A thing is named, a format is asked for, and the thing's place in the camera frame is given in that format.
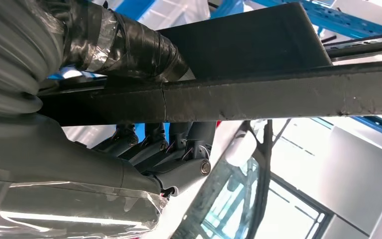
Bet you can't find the blue metal shelf rack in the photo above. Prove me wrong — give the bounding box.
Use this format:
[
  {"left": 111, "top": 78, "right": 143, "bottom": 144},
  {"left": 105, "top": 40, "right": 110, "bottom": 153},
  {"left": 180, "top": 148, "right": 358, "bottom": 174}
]
[{"left": 47, "top": 0, "right": 382, "bottom": 143}]

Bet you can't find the white car red stripe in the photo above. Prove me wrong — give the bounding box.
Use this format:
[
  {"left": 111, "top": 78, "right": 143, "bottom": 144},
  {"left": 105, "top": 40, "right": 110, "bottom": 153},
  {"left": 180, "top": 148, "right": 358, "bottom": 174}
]
[{"left": 62, "top": 118, "right": 278, "bottom": 239}]

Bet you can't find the white translucent plastic bin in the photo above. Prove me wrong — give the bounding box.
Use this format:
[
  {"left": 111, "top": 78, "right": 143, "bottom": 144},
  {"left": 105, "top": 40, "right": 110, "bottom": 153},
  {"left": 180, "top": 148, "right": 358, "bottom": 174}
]
[{"left": 135, "top": 0, "right": 211, "bottom": 29}]

